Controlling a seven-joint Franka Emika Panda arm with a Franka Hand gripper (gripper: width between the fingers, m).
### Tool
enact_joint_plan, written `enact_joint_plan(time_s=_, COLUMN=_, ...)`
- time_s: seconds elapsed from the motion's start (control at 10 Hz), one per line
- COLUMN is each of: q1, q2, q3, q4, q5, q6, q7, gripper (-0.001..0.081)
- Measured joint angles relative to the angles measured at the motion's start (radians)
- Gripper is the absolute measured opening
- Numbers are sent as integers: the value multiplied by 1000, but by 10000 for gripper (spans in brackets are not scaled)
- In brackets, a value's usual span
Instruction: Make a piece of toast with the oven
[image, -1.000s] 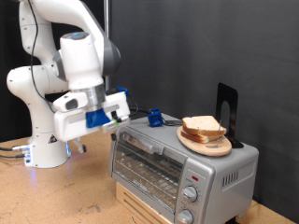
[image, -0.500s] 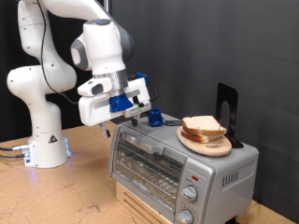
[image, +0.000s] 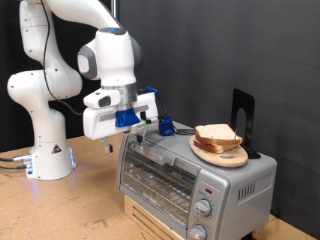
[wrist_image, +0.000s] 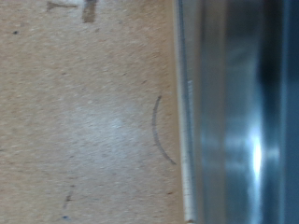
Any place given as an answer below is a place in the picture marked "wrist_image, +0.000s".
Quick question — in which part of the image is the glass oven door with handle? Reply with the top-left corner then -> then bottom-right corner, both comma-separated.
172,0 -> 299,224

